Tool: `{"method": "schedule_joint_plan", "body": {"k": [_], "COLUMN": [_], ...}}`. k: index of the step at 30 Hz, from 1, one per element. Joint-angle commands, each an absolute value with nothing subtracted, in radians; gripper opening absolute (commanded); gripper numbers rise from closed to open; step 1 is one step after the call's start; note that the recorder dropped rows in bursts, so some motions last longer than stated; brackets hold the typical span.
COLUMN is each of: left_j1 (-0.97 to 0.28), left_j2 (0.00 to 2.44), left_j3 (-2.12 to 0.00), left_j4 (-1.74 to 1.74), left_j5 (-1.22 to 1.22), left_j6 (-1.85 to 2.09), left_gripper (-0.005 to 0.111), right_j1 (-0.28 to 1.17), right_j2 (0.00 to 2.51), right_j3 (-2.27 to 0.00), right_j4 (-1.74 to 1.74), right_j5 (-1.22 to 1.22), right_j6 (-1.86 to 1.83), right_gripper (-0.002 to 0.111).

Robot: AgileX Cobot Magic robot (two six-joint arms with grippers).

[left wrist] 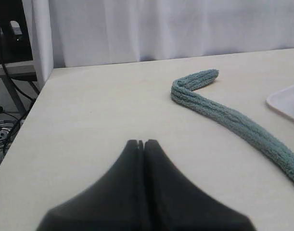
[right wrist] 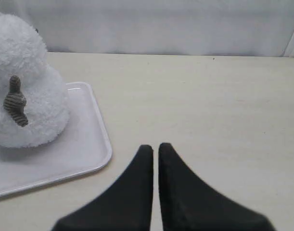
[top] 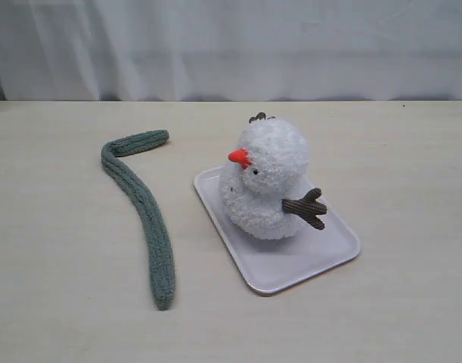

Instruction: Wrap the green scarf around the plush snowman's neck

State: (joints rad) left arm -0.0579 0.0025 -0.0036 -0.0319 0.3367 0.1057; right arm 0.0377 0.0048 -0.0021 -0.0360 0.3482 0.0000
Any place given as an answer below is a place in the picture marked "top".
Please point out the white plush snowman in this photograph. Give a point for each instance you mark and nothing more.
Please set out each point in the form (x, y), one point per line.
(262, 184)

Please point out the green fuzzy scarf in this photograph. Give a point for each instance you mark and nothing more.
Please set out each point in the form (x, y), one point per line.
(161, 264)

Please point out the white plastic tray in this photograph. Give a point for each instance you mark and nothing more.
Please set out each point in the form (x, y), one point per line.
(268, 267)

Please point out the white backdrop curtain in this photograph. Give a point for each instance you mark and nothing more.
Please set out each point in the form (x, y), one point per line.
(230, 50)

